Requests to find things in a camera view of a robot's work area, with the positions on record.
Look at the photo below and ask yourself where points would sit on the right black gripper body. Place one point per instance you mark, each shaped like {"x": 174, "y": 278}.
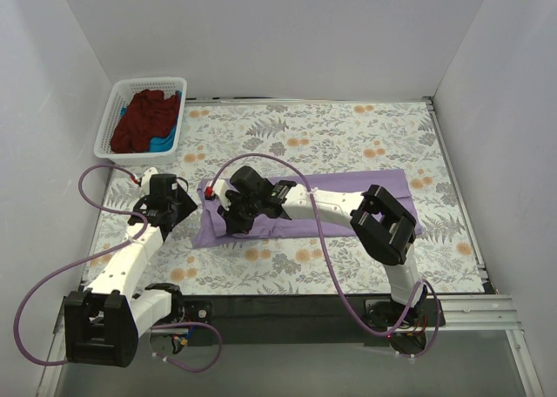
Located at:
{"x": 232, "y": 212}

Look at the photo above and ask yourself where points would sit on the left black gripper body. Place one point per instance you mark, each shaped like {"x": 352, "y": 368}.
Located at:
{"x": 182, "y": 203}

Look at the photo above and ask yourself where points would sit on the purple t shirt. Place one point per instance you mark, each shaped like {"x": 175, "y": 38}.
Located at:
{"x": 212, "y": 230}

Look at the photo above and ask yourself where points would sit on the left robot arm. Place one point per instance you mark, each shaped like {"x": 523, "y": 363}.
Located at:
{"x": 104, "y": 322}

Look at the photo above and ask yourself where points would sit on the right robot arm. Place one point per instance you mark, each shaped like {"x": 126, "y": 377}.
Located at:
{"x": 384, "y": 227}

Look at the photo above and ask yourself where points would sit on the blue t shirt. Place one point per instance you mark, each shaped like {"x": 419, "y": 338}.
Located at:
{"x": 161, "y": 143}

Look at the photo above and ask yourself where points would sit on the floral patterned table mat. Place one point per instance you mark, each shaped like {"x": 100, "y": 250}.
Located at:
{"x": 278, "y": 140}

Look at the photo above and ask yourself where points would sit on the white plastic laundry basket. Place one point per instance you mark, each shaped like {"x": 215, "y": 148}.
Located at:
{"x": 142, "y": 121}

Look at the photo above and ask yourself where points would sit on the dark red t shirt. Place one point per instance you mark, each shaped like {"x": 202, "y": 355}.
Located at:
{"x": 143, "y": 118}

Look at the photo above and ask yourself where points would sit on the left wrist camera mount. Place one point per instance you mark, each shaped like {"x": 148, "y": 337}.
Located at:
{"x": 143, "y": 181}

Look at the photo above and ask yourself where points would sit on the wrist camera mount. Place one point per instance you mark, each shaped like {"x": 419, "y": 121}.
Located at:
{"x": 215, "y": 195}
{"x": 143, "y": 181}

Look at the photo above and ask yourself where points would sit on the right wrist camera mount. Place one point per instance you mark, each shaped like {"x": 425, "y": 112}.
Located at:
{"x": 215, "y": 195}

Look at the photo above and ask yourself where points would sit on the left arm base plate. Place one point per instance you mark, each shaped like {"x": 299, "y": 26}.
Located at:
{"x": 199, "y": 311}

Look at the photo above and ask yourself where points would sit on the aluminium frame rail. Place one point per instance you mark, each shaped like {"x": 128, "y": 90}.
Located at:
{"x": 323, "y": 318}

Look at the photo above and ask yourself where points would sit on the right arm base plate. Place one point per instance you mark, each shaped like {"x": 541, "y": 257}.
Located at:
{"x": 384, "y": 313}

